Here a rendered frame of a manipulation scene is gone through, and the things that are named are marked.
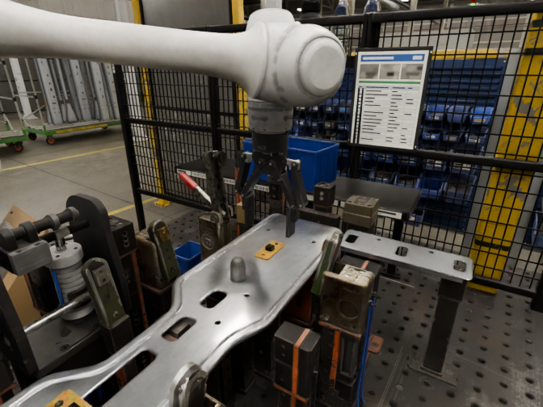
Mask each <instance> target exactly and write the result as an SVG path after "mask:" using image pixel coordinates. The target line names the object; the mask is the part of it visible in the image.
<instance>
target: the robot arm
mask: <svg viewBox="0 0 543 407"><path fill-rule="evenodd" d="M0 58H58V59H69V60H78V61H91V62H98V63H106V64H113V65H128V66H136V67H143V68H151V69H164V70H172V71H179V72H185V73H196V74H201V75H206V76H211V77H215V78H222V79H225V80H229V81H231V82H235V83H237V84H239V85H240V86H241V87H242V88H243V89H244V91H245V92H246V93H247V99H248V104H247V106H248V127H249V129H251V130H253V131H252V149H253V153H251V152H249V151H247V152H245V153H241V154H240V161H241V164H240V167H239V171H238V177H237V181H236V184H235V188H234V192H235V193H236V194H237V193H238V194H239V195H241V197H242V209H243V210H244V215H245V226H248V225H250V224H252V223H253V222H254V221H255V206H254V195H252V194H251V192H252V191H253V189H254V187H255V185H256V183H257V182H258V181H259V178H260V176H261V175H262V174H268V175H270V176H273V177H274V176H275V179H276V181H278V182H279V184H280V186H281V189H282V191H283V193H284V195H285V197H286V199H287V201H288V204H289V207H287V212H286V237H287V238H290V237H291V236H292V235H293V234H294V233H295V223H296V222H297V221H298V219H299V208H303V207H304V206H306V205H307V204H308V199H307V195H306V191H305V184H304V181H303V177H302V173H301V163H302V161H301V159H297V160H293V159H289V157H288V130H290V129H291V128H292V127H293V106H294V107H314V106H317V105H319V104H321V103H324V102H325V101H327V100H328V99H330V98H331V97H332V96H333V95H334V94H335V93H336V92H337V91H338V89H339V88H340V87H341V85H342V82H343V75H344V72H345V64H346V60H347V57H346V53H345V51H344V48H343V45H342V44H341V42H340V41H339V39H338V38H337V37H336V36H335V35H334V34H333V33H332V32H330V31H329V30H327V29H325V28H324V27H321V26H319V25H316V24H300V23H299V22H295V21H294V18H293V15H292V14H291V13H290V12H289V11H288V10H284V9H280V8H266V9H262V10H257V11H255V12H253V13H252V14H251V15H250V18H249V20H248V23H247V26H246V31H245V32H242V33H238V34H225V33H214V32H205V31H189V30H182V29H174V28H167V27H154V26H147V25H140V24H133V23H121V22H114V21H107V20H100V19H88V18H81V17H75V16H69V15H61V14H57V13H53V12H48V11H45V10H39V9H36V8H33V7H29V6H25V5H22V4H18V3H16V2H12V1H9V0H0ZM252 160H253V162H254V163H255V168H254V169H253V171H252V175H251V176H250V178H249V180H248V182H247V183H246V180H247V176H248V173H249V169H250V164H251V161H252ZM286 165H288V166H289V169H290V170H291V176H292V181H293V186H294V189H293V186H292V184H291V182H290V180H289V178H288V172H287V170H286V169H285V167H286ZM280 173H281V175H280Z"/></svg>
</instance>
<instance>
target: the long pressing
mask: <svg viewBox="0 0 543 407"><path fill-rule="evenodd" d="M267 229H270V230H269V231H267ZM332 230H335V231H337V232H340V233H341V234H342V235H343V232H342V231H341V230H340V229H337V228H335V227H332V226H328V225H324V224H319V223H315V222H312V221H307V220H302V219H298V221H297V222H296V223H295V233H294V234H293V235H292V236H291V237H290V238H287V237H286V216H285V215H281V214H279V213H274V214H271V215H270V216H268V217H266V218H265V219H263V220H261V221H260V222H259V223H258V224H256V225H255V226H253V227H252V228H250V229H248V230H247V231H245V232H244V233H243V234H241V235H240V236H239V237H237V238H235V239H234V240H232V241H231V242H230V243H228V244H227V245H225V246H223V247H222V248H221V249H219V250H218V251H217V252H215V253H214V254H212V255H210V256H209V257H207V258H206V259H205V260H204V261H202V262H200V263H199V264H197V265H196V266H194V267H193V268H192V269H190V270H189V271H187V272H186V273H184V274H183V275H181V276H179V277H178V278H177V279H176V280H175V281H174V282H173V284H172V293H171V307H170V310H169V311H168V312H167V313H166V314H165V315H164V316H163V317H161V318H160V319H158V320H157V321H156V322H154V323H153V324H152V325H151V326H150V327H148V328H147V329H146V330H144V331H143V332H142V333H140V334H139V335H137V336H136V337H135V338H134V339H133V340H132V341H130V342H129V343H127V344H126V345H125V346H123V347H122V348H121V349H119V350H118V351H117V352H116V353H115V354H113V355H112V356H111V357H109V358H108V359H106V360H104V361H102V362H101V363H97V364H95V365H92V366H89V367H82V368H78V369H73V370H68V371H60V372H56V373H53V374H51V375H48V376H45V377H43V378H41V379H39V380H37V381H36V382H34V383H33V384H31V385H29V386H28V387H26V388H25V389H24V390H22V391H21V392H19V393H18V394H16V395H15V396H13V397H12V398H11V399H10V400H8V401H6V402H5V403H3V404H2V405H0V407H45V406H46V405H47V404H48V403H49V402H51V401H52V400H54V399H55V398H56V397H58V396H59V395H60V394H62V393H63V392H64V391H65V390H67V389H71V390H72V391H73V392H75V393H76V394H77V395H79V396H80V397H81V398H82V399H83V400H84V399H85V398H87V397H88V396H89V395H90V394H91V393H92V392H93V391H94V390H96V389H97V388H98V387H100V386H101V385H102V384H103V383H105V382H106V381H107V380H108V379H110V378H111V377H112V376H113V375H115V374H116V373H117V372H118V371H119V370H120V369H121V368H122V367H124V366H125V365H126V364H127V363H129V362H130V361H131V360H132V359H134V358H135V357H136V356H138V355H139V354H140V353H141V352H142V351H146V350H147V351H149V352H151V353H152V354H154V355H156V358H155V360H154V361H153V362H152V363H150V364H149V365H148V366H147V367H146V368H145V369H143V370H142V371H141V372H140V373H139V374H138V375H136V376H135V377H134V378H133V379H132V380H131V381H129V382H128V383H127V384H126V385H125V386H124V387H123V388H122V389H121V390H120V391H119V392H118V393H116V394H115V395H114V396H113V397H112V398H111V399H109V400H108V401H107V402H106V403H105V404H104V405H102V406H101V407H168V406H169V391H170V385H171V383H172V381H173V379H174V377H175V376H176V374H177V373H178V372H179V370H180V369H181V368H182V367H183V366H184V365H185V364H186V363H189V362H191V361H192V362H194V363H195V364H197V365H198V366H199V367H201V368H202V369H204V370H205V371H206V372H207V373H208V374H209V373H210V372H211V371H212V370H213V369H214V368H215V367H216V366H217V364H218V363H219V362H220V361H221V360H222V359H223V358H224V357H225V356H226V355H227V354H228V353H229V352H230V351H231V350H232V349H233V348H234V347H235V346H236V345H237V344H239V343H241V342H244V341H246V340H247V339H249V338H251V337H253V336H255V335H256V334H259V333H261V332H263V331H264V330H265V329H267V328H268V327H269V326H270V325H271V324H272V323H273V322H274V321H275V319H276V318H277V317H278V316H279V315H280V314H281V313H282V312H283V310H284V309H285V308H286V307H287V305H288V304H289V303H290V302H291V300H292V299H293V298H294V297H295V295H296V294H297V293H298V292H299V291H300V290H301V289H302V288H303V286H304V285H305V284H306V283H307V281H308V280H309V279H310V278H311V276H312V275H313V274H314V273H315V271H316V270H317V269H318V264H319V262H320V259H321V256H322V251H321V248H322V243H323V242H324V240H325V239H326V237H327V236H328V235H329V234H330V232H331V231H332ZM270 241H278V242H282V243H284V247H283V248H282V249H281V250H279V251H278V252H277V253H276V254H275V255H274V256H272V257H271V258H270V259H269V260H263V259H261V258H256V257H255V254H256V253H257V252H258V251H259V250H261V249H262V248H263V247H264V246H265V245H266V244H267V243H269V242H270ZM312 241H315V243H312ZM235 256H240V257H242V258H243V259H244V261H245V264H246V279H245V280H244V281H242V282H233V281H232V280H231V279H230V262H231V260H232V258H233V257H235ZM214 292H222V293H224V294H226V297H225V298H224V299H223V300H222V301H221V302H220V303H218V304H217V305H216V306H215V307H213V308H205V307H204V306H202V305H201V303H202V302H203V301H204V300H205V299H206V298H208V297H209V296H210V295H212V294H213V293H214ZM245 294H248V295H249V296H244V295H245ZM185 317H187V318H190V319H192V320H193V321H194V322H195V324H194V325H193V326H192V327H191V328H190V329H189V330H188V331H187V332H186V333H184V334H183V335H182V336H181V337H180V338H179V339H177V340H176V341H173V342H171V341H168V340H166V339H165V338H163V337H162V335H163V334H164V333H165V332H166V331H167V330H168V329H170V328H171V327H172V326H173V325H175V324H176V323H177V322H178V321H180V320H181V319H183V318H185ZM216 321H220V322H221V323H220V324H219V325H216V324H215V322H216Z"/></svg>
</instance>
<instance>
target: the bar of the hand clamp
mask: <svg viewBox="0 0 543 407"><path fill-rule="evenodd" d="M201 155H202V157H201V160H203V163H204V171H205V175H206V179H207V184H208V191H209V195H210V199H211V204H212V208H213V212H214V211H215V212H219V213H220V214H221V223H220V224H222V223H224V222H223V219H227V220H229V219H230V214H229V206H228V201H227V197H226V192H225V184H224V179H223V175H222V170H221V164H224V163H225V162H226V159H227V156H226V154H225V152H223V151H220V152H218V150H211V151H208V152H205V153H202V154H201ZM221 208H222V209H223V210H224V211H225V212H226V214H225V216H224V217H222V213H221Z"/></svg>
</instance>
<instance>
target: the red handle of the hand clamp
mask: <svg viewBox="0 0 543 407"><path fill-rule="evenodd" d="M179 179H180V180H181V181H182V182H183V183H184V184H185V185H186V186H187V187H188V188H190V189H191V190H192V191H194V192H195V193H196V194H197V195H198V196H199V197H200V198H201V199H202V200H203V201H204V202H205V203H206V204H207V205H208V206H209V207H210V208H211V209H213V208H212V204H211V199H210V197H209V196H208V195H207V194H206V193H205V192H204V191H203V190H202V189H201V188H200V187H199V185H198V184H197V183H196V182H195V181H194V180H193V179H192V178H191V177H190V176H189V175H188V174H186V173H185V172H184V173H181V174H180V175H179ZM221 213H222V217H224V216H225V214H226V212H225V211H224V210H223V209H222V208H221Z"/></svg>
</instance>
